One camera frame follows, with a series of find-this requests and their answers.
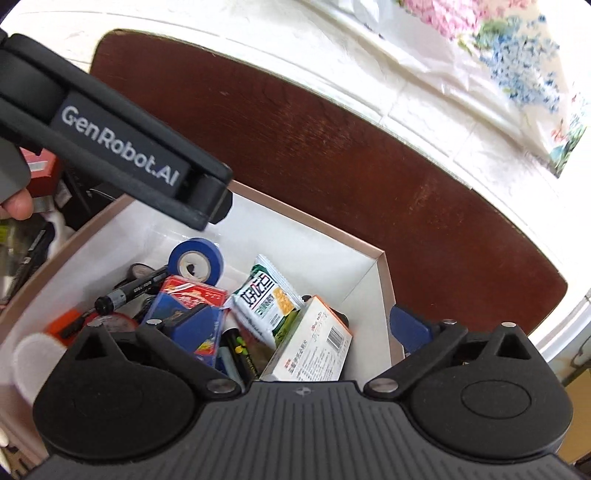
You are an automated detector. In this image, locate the blue red playing card box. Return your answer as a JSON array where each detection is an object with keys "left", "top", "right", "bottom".
[{"left": 142, "top": 275, "right": 228, "bottom": 367}]

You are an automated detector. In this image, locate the beige cardboard box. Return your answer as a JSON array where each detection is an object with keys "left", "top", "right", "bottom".
[{"left": 1, "top": 183, "right": 404, "bottom": 465}]

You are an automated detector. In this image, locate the blue tape roll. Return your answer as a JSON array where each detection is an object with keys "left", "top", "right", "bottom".
[{"left": 167, "top": 238, "right": 224, "bottom": 286}]

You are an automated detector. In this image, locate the person's left hand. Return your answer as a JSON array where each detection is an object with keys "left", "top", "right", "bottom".
[{"left": 0, "top": 189, "right": 34, "bottom": 221}]

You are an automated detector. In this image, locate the red flat box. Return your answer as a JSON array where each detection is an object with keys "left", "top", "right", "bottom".
[{"left": 21, "top": 148, "right": 61, "bottom": 178}]

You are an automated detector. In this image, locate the black marker pen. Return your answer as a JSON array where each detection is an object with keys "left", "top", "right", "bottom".
[{"left": 94, "top": 266, "right": 168, "bottom": 315}]

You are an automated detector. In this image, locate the floral plastic bag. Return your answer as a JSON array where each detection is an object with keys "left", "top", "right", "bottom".
[{"left": 308, "top": 1, "right": 590, "bottom": 177}]

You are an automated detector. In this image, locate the white orange medicine box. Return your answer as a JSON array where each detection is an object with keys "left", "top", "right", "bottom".
[{"left": 259, "top": 296, "right": 353, "bottom": 382}]

